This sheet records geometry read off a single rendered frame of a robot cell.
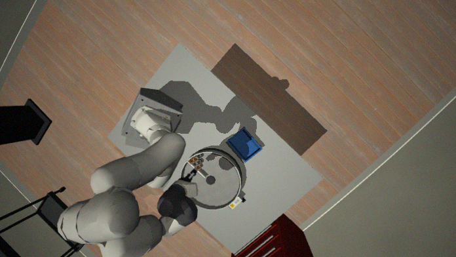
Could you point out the blue square tray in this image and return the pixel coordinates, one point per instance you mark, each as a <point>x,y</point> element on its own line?
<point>244,144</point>

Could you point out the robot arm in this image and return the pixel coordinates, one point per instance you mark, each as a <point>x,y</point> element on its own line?
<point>113,213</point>

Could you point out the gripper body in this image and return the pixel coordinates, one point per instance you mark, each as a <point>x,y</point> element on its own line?
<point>185,179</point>

